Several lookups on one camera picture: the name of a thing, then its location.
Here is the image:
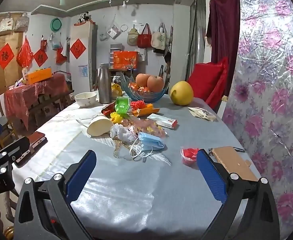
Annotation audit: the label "bluish hanging plastic bag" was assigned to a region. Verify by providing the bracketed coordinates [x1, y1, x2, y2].
[50, 32, 62, 51]

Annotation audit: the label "red tote bag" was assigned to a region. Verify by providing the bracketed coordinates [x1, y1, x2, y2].
[137, 23, 152, 49]

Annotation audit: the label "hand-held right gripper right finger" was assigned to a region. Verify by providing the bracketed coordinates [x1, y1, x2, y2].
[196, 149, 280, 240]

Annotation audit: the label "white grey tablecloth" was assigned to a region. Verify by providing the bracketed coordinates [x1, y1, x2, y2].
[11, 92, 252, 240]

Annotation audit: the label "white medicine box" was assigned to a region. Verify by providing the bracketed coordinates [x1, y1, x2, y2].
[147, 114, 178, 130]

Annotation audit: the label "orange wrapped candies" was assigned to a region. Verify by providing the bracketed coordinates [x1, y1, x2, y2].
[129, 82, 150, 93]

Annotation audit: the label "red orange apple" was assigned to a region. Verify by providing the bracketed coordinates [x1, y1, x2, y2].
[136, 73, 152, 87]
[147, 75, 165, 92]

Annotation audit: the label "yellow plastic bag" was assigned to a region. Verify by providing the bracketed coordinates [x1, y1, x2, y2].
[111, 83, 123, 98]

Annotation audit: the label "green plastic basin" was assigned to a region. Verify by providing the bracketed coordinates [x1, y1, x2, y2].
[50, 17, 63, 33]

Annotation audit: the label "dark red notebook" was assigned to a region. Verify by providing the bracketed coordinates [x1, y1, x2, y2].
[13, 131, 48, 168]

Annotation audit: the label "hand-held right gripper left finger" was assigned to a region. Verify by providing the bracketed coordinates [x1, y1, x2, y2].
[14, 149, 97, 240]

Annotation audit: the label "white plastic rack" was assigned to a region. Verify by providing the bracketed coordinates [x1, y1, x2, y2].
[110, 43, 123, 68]

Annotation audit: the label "red plastic bag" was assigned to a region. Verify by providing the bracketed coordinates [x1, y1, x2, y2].
[16, 36, 34, 68]

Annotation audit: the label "red snack packet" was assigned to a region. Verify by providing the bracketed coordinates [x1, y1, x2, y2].
[101, 104, 117, 117]

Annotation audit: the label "blue face mask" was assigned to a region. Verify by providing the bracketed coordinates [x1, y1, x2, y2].
[131, 132, 166, 160]

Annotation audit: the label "white hanging bag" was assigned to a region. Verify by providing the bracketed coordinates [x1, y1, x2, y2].
[0, 12, 14, 37]

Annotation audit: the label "red cushion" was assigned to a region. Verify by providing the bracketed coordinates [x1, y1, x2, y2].
[188, 62, 224, 100]
[207, 57, 229, 109]

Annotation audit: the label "steel thermos bottle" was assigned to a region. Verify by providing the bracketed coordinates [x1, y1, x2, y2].
[97, 63, 112, 104]

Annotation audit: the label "clear plastic hanging bag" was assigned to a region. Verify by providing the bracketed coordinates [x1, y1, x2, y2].
[13, 12, 30, 33]

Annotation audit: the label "white tote bag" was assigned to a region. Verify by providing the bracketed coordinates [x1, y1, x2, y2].
[152, 22, 167, 50]

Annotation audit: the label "long orange box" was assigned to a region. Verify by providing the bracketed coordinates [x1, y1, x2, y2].
[25, 67, 52, 85]

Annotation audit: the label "cream paper cup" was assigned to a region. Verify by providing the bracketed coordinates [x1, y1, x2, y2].
[86, 116, 114, 137]

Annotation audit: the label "white bag with packet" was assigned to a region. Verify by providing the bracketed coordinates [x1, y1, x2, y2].
[107, 24, 120, 40]

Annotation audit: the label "torn red paper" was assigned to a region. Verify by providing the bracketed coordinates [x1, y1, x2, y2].
[56, 47, 67, 64]

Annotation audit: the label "table with red cloth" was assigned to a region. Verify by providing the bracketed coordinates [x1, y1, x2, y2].
[4, 75, 69, 128]

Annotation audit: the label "red gift box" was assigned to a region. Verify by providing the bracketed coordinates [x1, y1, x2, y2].
[113, 51, 138, 70]

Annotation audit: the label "clear bag of yellow candies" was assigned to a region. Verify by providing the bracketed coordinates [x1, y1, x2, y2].
[110, 112, 167, 139]

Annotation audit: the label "yellow pomelo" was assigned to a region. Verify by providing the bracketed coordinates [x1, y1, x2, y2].
[170, 81, 194, 106]

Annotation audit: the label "dark wooden bench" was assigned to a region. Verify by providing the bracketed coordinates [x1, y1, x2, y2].
[29, 90, 74, 120]

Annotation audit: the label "small red diamond paper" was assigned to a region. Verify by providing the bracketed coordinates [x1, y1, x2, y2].
[33, 48, 48, 67]

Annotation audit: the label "red diamond paper on refrigerator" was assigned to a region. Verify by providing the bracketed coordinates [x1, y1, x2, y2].
[70, 39, 87, 60]

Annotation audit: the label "white printed tissue pack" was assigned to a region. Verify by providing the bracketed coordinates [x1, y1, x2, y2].
[110, 124, 137, 143]

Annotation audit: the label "green snack packet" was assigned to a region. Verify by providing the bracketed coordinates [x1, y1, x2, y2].
[115, 97, 132, 114]

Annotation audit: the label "floral silver foil sheet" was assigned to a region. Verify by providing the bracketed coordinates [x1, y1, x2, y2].
[223, 0, 293, 240]

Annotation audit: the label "blue glass fruit bowl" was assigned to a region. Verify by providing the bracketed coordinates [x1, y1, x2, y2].
[120, 72, 169, 103]

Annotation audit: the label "beige backpack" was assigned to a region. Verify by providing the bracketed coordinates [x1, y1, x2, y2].
[127, 25, 139, 47]

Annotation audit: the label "white refrigerator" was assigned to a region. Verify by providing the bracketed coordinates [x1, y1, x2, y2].
[70, 21, 98, 92]

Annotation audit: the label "brown wooden board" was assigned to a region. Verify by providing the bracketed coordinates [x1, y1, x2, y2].
[0, 12, 27, 98]

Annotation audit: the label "orange packet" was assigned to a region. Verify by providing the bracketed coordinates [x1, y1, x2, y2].
[131, 105, 161, 117]

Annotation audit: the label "large red diamond paper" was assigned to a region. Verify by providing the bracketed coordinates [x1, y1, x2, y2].
[0, 43, 15, 70]

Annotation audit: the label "red jelly cup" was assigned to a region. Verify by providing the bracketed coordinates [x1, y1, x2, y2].
[181, 148, 199, 167]

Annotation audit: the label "small clear sachet packet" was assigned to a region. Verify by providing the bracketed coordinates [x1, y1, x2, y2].
[188, 107, 216, 122]

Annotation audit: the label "red tassel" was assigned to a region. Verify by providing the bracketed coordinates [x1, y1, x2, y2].
[130, 100, 147, 109]

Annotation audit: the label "plush toys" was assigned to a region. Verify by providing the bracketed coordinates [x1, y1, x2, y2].
[74, 12, 92, 26]

